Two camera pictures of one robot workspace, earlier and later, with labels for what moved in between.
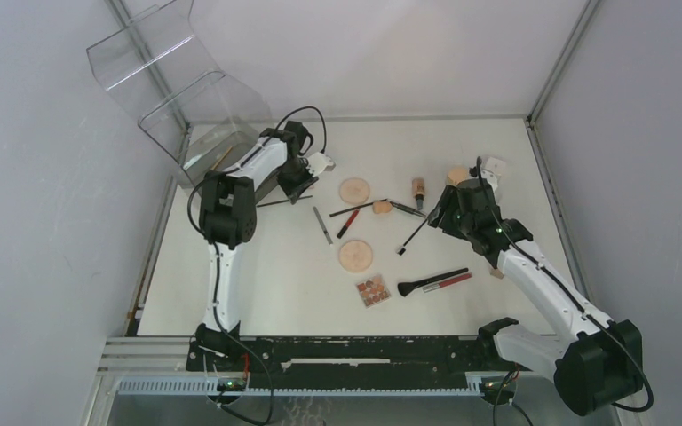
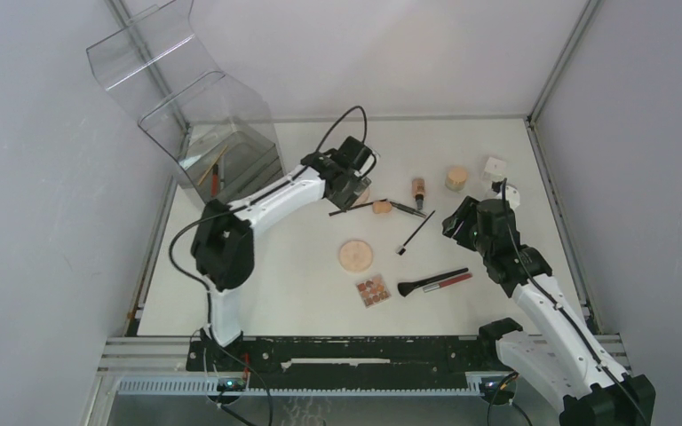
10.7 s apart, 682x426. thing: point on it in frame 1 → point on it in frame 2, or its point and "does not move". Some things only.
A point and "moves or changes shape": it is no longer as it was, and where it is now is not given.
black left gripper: x=296 y=191 → x=358 y=184
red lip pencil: x=347 y=224 moves or changes shape
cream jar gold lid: x=457 y=175 does not move
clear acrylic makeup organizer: x=153 y=64 does not move
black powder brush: x=404 y=287 does not move
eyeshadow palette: x=373 y=290 does not move
